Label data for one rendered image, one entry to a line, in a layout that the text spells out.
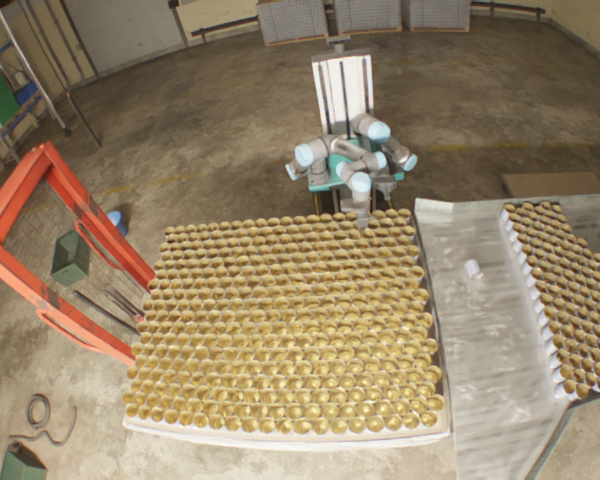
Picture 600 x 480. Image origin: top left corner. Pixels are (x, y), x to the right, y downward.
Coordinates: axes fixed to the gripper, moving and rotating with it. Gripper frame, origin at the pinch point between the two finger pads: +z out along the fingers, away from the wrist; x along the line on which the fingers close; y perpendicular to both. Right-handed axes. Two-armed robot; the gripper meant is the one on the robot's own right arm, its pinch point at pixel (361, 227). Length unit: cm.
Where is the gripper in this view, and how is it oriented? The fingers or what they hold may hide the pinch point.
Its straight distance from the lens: 158.9
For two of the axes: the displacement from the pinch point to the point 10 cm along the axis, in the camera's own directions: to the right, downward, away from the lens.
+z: 1.4, 6.0, 7.8
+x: 0.2, -7.9, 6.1
